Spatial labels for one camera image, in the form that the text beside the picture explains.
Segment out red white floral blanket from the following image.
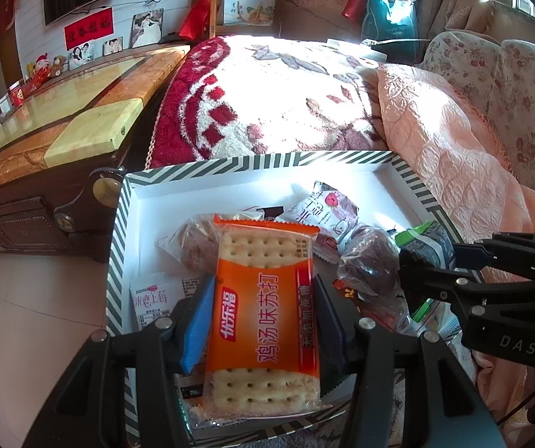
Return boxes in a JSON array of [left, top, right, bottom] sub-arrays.
[[148, 35, 389, 169]]

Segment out floral sofa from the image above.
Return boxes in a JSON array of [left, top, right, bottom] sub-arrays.
[[281, 0, 535, 187]]

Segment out orange cracker packet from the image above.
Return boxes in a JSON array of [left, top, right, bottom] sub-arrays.
[[188, 214, 336, 430]]

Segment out clear wrapped brown cake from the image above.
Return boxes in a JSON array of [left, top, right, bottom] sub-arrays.
[[158, 215, 221, 274]]

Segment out white packet black label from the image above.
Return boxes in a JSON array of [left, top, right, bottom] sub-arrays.
[[244, 205, 287, 223]]

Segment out blue white packet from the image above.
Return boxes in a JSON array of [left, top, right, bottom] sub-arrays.
[[428, 303, 464, 337]]

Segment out green black snack packet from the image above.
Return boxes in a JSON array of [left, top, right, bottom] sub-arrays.
[[393, 221, 457, 323]]

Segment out red wall poster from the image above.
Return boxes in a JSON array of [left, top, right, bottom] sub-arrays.
[[64, 8, 114, 50]]

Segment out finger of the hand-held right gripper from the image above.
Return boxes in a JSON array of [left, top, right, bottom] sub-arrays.
[[451, 232, 535, 274], [397, 251, 535, 323]]

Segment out wooden cabinet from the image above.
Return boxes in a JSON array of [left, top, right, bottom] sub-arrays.
[[0, 44, 191, 262]]

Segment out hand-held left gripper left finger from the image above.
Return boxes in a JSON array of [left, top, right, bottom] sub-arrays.
[[50, 274, 217, 448]]

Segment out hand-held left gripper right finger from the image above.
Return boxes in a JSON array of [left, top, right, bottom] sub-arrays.
[[313, 273, 508, 448]]

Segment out teal bag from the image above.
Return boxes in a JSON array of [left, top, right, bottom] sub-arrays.
[[361, 0, 420, 52]]

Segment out pink quilt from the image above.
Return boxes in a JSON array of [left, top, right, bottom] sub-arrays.
[[377, 63, 535, 430]]

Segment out large framed photo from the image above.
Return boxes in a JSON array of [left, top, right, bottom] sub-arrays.
[[131, 9, 164, 48]]

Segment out clear wrapped dark cake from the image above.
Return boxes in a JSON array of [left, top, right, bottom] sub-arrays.
[[337, 224, 413, 332]]

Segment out red white doll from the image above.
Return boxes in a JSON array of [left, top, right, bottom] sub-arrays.
[[27, 53, 51, 81]]

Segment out white purple snack packet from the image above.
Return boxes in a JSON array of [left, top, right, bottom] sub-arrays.
[[279, 181, 360, 262]]

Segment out white printed snack packet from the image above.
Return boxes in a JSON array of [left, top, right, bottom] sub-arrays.
[[130, 271, 190, 333]]

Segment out red gold snack packet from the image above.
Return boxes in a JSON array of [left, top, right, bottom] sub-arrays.
[[333, 277, 361, 304]]

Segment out white box with striped rim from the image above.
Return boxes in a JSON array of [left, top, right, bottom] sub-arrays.
[[104, 149, 459, 446]]

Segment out printed picture box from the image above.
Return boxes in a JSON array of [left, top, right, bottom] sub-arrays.
[[223, 0, 275, 26]]

